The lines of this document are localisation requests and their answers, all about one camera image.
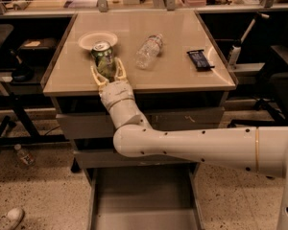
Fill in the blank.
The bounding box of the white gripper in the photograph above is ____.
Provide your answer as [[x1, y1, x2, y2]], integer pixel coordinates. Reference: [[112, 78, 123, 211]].
[[90, 57, 134, 110]]

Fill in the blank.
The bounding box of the green soda can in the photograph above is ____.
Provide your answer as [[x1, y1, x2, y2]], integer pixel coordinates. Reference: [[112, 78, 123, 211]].
[[91, 40, 116, 81]]

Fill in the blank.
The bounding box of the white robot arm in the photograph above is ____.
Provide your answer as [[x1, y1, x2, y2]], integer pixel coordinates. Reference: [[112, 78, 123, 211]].
[[90, 57, 288, 230]]

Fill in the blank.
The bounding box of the grey top drawer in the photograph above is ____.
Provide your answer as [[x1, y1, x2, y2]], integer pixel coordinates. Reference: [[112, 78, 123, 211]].
[[57, 107, 225, 139]]

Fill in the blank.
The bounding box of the grey drawer cabinet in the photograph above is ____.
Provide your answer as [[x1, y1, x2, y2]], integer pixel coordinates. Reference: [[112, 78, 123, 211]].
[[40, 10, 239, 230]]

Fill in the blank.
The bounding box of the grey middle drawer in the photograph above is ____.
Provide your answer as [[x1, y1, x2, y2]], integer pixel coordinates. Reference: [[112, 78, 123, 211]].
[[72, 138, 191, 169]]

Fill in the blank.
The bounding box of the grey open bottom drawer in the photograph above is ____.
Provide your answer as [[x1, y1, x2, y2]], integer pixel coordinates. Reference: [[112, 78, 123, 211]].
[[87, 164, 205, 230]]

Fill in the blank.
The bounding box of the clear plastic water bottle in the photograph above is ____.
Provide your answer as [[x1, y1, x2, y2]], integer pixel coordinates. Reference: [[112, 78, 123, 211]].
[[135, 34, 163, 69]]

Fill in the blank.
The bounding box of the white paper bowl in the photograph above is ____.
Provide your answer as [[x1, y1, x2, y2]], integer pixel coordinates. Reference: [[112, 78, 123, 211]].
[[78, 31, 118, 51]]

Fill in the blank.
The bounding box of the black box under desk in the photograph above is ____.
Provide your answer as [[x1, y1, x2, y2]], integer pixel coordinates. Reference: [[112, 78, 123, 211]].
[[18, 37, 58, 58]]

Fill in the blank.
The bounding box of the black joystick device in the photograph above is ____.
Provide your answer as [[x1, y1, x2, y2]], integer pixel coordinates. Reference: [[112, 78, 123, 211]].
[[10, 49, 35, 82]]

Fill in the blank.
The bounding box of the dark blue snack bar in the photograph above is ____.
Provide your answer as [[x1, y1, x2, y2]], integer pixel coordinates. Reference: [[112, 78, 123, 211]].
[[187, 50, 214, 71]]

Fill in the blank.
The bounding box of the water bottle on floor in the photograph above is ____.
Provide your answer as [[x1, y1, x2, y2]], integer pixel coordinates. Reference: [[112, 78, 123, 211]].
[[14, 144, 35, 166]]

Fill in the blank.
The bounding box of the white handheld tool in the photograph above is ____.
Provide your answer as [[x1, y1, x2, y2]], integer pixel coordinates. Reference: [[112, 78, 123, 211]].
[[228, 12, 270, 69]]

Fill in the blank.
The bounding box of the black office chair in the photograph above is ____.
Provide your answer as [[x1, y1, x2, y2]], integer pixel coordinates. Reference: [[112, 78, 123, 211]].
[[228, 0, 288, 180]]

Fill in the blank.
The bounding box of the white shoe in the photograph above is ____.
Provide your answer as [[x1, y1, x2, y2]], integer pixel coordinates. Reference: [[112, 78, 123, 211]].
[[0, 208, 25, 230]]

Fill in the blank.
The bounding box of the black desk frame leg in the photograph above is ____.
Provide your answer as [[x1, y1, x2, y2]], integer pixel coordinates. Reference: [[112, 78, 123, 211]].
[[0, 74, 70, 171]]

